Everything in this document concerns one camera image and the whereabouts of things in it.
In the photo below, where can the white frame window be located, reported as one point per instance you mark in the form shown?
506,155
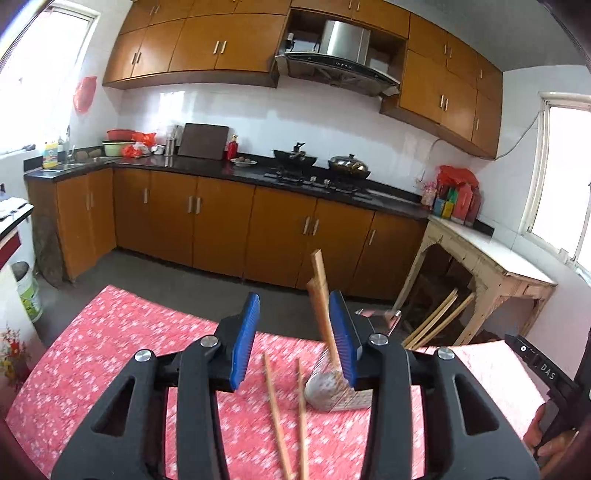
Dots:
568,175

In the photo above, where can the wooden wall cabinets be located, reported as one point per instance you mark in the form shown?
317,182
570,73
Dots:
207,46

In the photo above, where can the black open wok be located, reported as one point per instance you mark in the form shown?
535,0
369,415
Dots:
295,159

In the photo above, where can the steel faucet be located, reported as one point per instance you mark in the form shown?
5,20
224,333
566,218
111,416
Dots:
70,147

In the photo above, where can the black kitchen countertop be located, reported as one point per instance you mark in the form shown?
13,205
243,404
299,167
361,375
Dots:
207,166

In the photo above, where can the plate of food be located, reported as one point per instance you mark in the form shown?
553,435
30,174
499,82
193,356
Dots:
244,161

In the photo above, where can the artificial flowers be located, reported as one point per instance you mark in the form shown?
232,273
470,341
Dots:
11,355

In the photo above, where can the dark cutting board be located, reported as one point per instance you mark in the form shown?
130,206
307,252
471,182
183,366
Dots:
203,141

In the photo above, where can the yellow detergent bottle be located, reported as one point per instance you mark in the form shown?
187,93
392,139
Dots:
50,156

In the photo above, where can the steel sink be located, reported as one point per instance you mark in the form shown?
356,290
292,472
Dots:
87,162

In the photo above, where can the worn white table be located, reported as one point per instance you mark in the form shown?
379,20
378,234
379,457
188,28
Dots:
498,258

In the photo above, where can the steel cups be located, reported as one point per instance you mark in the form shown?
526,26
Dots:
171,146

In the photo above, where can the wok with lid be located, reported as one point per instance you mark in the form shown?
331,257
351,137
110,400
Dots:
348,165

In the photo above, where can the black gas stove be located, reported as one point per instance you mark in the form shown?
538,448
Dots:
295,177

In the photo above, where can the red plastic bag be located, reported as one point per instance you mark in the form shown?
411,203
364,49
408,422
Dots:
457,175
85,94
143,138

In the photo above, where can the wooden base cabinets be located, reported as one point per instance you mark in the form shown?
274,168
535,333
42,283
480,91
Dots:
221,221

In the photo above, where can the person's right hand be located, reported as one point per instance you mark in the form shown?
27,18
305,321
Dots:
533,434

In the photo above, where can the aluminium frame window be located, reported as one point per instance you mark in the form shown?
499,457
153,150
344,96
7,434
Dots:
41,78

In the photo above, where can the dark red bottle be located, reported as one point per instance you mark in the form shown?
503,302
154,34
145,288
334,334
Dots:
475,207

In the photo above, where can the wooden chopstick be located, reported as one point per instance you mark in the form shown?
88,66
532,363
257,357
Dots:
431,314
315,304
302,429
455,311
325,295
277,415

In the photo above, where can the white plastic bucket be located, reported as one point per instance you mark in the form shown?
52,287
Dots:
27,295

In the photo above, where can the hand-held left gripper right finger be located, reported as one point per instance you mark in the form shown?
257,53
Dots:
344,341

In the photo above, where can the pink patterned jar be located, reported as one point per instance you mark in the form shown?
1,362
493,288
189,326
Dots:
429,194

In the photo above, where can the green basin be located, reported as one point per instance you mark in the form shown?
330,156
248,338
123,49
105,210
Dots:
113,148

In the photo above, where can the steel range hood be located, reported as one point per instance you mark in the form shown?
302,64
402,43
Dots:
346,39

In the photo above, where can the red floral tablecloth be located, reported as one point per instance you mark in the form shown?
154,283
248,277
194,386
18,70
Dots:
92,369

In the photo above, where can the colourful small boxes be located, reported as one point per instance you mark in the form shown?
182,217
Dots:
444,207

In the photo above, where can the red basin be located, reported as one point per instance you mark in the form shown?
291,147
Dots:
120,134

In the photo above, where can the orange bottle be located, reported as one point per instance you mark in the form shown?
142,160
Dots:
461,205

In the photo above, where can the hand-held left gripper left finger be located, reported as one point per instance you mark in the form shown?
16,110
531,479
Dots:
244,341

